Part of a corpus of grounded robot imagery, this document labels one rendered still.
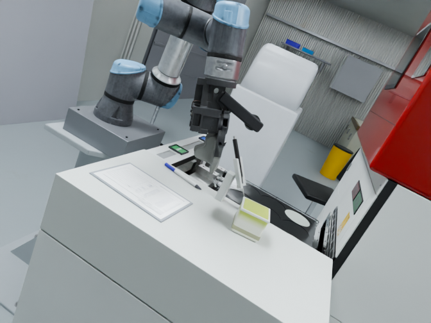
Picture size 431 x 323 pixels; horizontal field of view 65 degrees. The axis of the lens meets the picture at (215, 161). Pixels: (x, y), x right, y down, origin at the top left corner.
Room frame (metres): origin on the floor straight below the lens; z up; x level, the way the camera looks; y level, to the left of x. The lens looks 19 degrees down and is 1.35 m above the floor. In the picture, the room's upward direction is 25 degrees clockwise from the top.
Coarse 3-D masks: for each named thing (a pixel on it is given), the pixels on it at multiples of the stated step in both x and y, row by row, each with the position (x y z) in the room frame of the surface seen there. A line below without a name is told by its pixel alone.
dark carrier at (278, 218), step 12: (228, 192) 1.10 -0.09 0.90; (240, 192) 1.14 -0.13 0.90; (252, 192) 1.19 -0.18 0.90; (264, 192) 1.25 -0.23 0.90; (240, 204) 1.04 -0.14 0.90; (264, 204) 1.13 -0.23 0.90; (276, 204) 1.19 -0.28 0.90; (276, 216) 1.08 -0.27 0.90; (288, 228) 1.03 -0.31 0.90; (300, 228) 1.08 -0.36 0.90; (312, 228) 1.12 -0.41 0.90; (300, 240) 0.98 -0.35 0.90
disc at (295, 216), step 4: (288, 212) 1.16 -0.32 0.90; (292, 212) 1.18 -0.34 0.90; (296, 212) 1.20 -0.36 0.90; (288, 216) 1.12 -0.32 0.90; (292, 216) 1.14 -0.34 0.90; (296, 216) 1.16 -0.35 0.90; (300, 216) 1.18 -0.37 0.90; (292, 220) 1.11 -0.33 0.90; (296, 220) 1.12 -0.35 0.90; (300, 220) 1.14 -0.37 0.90; (304, 220) 1.15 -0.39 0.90; (300, 224) 1.10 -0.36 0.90; (304, 224) 1.12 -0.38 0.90; (308, 224) 1.14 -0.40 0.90
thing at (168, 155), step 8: (200, 136) 1.38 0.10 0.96; (168, 144) 1.11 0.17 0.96; (184, 144) 1.19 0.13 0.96; (192, 144) 1.24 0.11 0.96; (152, 152) 0.98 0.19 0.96; (160, 152) 1.01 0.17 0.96; (168, 152) 1.05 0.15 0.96; (192, 152) 1.15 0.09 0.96; (168, 160) 0.98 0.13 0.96; (176, 160) 1.01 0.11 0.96
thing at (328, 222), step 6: (330, 216) 1.20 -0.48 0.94; (324, 222) 1.23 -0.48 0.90; (330, 222) 1.14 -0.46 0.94; (324, 228) 1.23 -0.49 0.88; (330, 228) 1.08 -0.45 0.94; (318, 234) 1.20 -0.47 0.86; (330, 234) 1.04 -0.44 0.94; (318, 240) 1.12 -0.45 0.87; (324, 240) 1.02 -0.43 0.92; (318, 246) 1.06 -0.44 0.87; (324, 246) 0.96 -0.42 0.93; (324, 252) 0.91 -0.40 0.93
